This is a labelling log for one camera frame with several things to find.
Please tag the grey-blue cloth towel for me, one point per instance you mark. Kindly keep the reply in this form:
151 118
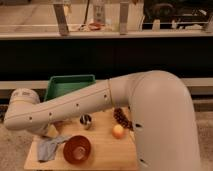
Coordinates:
47 147

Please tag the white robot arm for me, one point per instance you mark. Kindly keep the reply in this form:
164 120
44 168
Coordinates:
162 112

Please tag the small metal cup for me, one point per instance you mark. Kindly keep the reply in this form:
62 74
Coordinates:
86 121

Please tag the dark pine cone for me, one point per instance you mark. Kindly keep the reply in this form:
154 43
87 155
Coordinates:
121 119

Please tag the orange round fruit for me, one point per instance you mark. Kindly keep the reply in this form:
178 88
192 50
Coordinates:
118 131

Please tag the green plastic tray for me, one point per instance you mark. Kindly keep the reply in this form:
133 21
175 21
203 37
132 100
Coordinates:
61 85

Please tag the wooden cutting board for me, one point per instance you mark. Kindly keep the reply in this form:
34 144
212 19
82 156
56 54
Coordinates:
107 152

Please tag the red-brown bowl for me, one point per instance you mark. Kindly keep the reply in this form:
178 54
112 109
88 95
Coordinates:
77 149

